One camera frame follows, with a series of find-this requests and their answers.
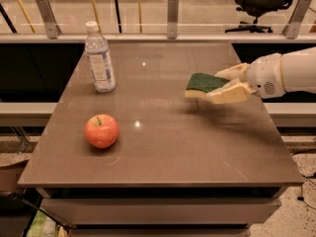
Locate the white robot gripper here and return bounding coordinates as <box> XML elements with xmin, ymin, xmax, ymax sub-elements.
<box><xmin>205</xmin><ymin>53</ymin><xmax>285</xmax><ymax>104</ymax></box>

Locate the green and yellow sponge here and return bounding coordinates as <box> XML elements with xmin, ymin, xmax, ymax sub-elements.
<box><xmin>185</xmin><ymin>72</ymin><xmax>228</xmax><ymax>100</ymax></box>

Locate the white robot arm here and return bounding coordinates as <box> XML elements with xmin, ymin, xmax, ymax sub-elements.
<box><xmin>206</xmin><ymin>47</ymin><xmax>316</xmax><ymax>104</ymax></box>

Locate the red apple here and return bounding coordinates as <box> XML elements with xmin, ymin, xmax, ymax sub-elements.
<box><xmin>85</xmin><ymin>115</ymin><xmax>119</xmax><ymax>149</ymax></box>

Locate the black office chair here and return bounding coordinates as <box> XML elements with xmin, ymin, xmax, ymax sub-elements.
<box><xmin>226</xmin><ymin>0</ymin><xmax>293</xmax><ymax>33</ymax></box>

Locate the clear plastic water bottle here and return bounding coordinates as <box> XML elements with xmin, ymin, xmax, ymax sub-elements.
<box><xmin>85</xmin><ymin>21</ymin><xmax>116</xmax><ymax>93</ymax></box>

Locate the glass railing with metal brackets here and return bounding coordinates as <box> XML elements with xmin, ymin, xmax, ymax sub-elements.
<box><xmin>0</xmin><ymin>0</ymin><xmax>316</xmax><ymax>44</ymax></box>

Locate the green package under table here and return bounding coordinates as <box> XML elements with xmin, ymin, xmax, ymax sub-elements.
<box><xmin>26</xmin><ymin>211</ymin><xmax>57</xmax><ymax>237</ymax></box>

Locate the black cable on floor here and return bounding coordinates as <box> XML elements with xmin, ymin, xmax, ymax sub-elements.
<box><xmin>291</xmin><ymin>148</ymin><xmax>316</xmax><ymax>212</ymax></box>

